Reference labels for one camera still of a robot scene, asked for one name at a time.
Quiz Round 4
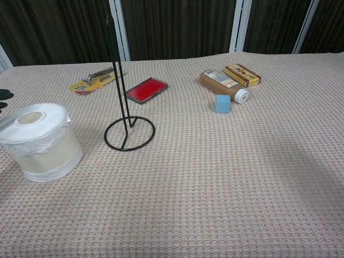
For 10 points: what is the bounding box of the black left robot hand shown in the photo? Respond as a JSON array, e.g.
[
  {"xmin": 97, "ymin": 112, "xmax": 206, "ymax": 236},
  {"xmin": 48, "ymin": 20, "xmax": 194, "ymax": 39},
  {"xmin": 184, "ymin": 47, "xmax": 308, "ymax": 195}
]
[{"xmin": 0, "ymin": 89, "xmax": 15, "ymax": 110}]

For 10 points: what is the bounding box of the white paper towel roll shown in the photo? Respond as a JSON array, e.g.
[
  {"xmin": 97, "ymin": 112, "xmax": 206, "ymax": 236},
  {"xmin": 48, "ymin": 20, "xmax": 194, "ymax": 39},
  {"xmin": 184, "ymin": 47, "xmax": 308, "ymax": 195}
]
[{"xmin": 0, "ymin": 102, "xmax": 83, "ymax": 183}]

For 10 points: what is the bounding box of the dark pleated curtain panel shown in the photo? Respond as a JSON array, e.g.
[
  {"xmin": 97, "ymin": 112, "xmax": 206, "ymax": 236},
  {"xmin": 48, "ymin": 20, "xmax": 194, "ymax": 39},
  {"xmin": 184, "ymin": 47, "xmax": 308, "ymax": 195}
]
[
  {"xmin": 299, "ymin": 0, "xmax": 344, "ymax": 54},
  {"xmin": 120, "ymin": 0, "xmax": 238, "ymax": 61},
  {"xmin": 0, "ymin": 0, "xmax": 119, "ymax": 67},
  {"xmin": 243, "ymin": 0, "xmax": 313, "ymax": 54}
]

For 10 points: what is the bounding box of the razor on yellow card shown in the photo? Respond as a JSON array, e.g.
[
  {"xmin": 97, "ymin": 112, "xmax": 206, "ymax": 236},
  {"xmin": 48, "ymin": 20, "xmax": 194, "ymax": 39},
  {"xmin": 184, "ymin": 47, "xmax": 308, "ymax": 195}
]
[{"xmin": 70, "ymin": 68, "xmax": 127, "ymax": 96}]

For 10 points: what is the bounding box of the red ink pad case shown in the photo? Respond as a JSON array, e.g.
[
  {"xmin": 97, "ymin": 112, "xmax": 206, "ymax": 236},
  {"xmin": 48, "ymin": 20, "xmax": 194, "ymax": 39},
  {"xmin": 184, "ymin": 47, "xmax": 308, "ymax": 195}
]
[{"xmin": 126, "ymin": 77, "xmax": 170, "ymax": 104}]

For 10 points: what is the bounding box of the beige waffle tablecloth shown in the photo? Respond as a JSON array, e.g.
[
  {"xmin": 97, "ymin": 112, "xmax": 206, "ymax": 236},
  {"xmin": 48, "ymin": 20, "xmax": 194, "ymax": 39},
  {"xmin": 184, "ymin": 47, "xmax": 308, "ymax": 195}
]
[{"xmin": 0, "ymin": 52, "xmax": 344, "ymax": 258}]

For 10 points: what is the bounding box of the brown bottle white cap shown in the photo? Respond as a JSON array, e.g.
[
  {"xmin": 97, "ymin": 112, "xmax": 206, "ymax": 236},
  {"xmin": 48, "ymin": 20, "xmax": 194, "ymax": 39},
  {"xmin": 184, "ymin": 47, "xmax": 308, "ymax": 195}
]
[{"xmin": 199, "ymin": 69, "xmax": 250, "ymax": 105}]

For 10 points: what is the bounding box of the light blue cube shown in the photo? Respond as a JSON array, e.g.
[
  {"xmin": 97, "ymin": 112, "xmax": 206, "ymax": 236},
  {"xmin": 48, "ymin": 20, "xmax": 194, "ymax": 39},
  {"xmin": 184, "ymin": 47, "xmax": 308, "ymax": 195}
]
[{"xmin": 215, "ymin": 94, "xmax": 232, "ymax": 116}]

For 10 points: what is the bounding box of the yellow brown cardboard box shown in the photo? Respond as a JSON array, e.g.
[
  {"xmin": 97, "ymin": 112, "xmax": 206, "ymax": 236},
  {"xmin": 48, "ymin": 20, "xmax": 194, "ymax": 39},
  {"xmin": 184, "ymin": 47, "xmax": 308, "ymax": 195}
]
[{"xmin": 224, "ymin": 63, "xmax": 263, "ymax": 88}]

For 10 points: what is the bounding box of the white partition frame post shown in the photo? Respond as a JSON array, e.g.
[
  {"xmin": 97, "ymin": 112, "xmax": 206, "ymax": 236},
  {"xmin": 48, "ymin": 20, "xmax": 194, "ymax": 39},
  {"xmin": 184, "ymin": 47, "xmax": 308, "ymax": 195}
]
[
  {"xmin": 109, "ymin": 0, "xmax": 131, "ymax": 62},
  {"xmin": 229, "ymin": 0, "xmax": 253, "ymax": 53},
  {"xmin": 0, "ymin": 44, "xmax": 13, "ymax": 71},
  {"xmin": 292, "ymin": 0, "xmax": 321, "ymax": 54}
]

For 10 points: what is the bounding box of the black wire towel holder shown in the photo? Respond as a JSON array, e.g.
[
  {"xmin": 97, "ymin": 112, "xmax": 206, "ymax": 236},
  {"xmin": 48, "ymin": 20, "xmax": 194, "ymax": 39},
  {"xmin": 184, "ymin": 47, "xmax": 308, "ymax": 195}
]
[{"xmin": 103, "ymin": 15, "xmax": 156, "ymax": 151}]

